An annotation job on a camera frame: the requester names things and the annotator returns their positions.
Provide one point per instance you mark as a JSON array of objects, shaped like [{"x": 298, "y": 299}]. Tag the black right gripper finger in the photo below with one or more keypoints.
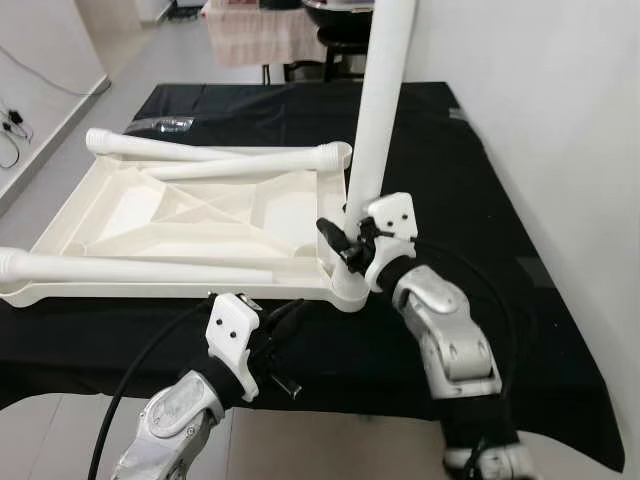
[{"x": 333, "y": 234}]

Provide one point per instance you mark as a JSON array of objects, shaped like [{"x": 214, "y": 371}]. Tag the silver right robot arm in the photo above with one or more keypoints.
[{"x": 445, "y": 330}]

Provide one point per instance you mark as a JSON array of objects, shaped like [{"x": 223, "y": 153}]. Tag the white plastic children table top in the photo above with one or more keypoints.
[{"x": 200, "y": 215}]

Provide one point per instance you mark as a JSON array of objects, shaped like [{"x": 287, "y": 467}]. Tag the black tablecloth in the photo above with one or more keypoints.
[{"x": 440, "y": 160}]

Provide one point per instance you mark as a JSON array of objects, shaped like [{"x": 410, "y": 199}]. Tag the grey tape strip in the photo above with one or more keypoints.
[
  {"x": 458, "y": 113},
  {"x": 530, "y": 270}
]

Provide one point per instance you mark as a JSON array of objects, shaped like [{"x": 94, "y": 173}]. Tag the clear tape strip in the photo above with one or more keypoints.
[{"x": 165, "y": 125}]

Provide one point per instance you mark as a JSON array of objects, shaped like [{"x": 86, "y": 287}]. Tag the beige cloth covered table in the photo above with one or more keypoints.
[{"x": 260, "y": 35}]

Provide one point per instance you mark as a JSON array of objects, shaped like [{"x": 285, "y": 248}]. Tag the black plug adapter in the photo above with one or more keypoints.
[{"x": 15, "y": 118}]

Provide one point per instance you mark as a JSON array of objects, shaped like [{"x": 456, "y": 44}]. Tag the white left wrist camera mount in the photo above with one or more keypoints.
[{"x": 230, "y": 330}]

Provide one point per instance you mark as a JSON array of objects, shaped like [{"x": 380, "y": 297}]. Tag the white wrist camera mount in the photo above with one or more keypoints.
[
  {"x": 230, "y": 330},
  {"x": 395, "y": 215}
]

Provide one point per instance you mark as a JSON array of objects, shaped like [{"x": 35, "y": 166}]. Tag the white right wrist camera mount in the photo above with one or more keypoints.
[{"x": 395, "y": 215}]

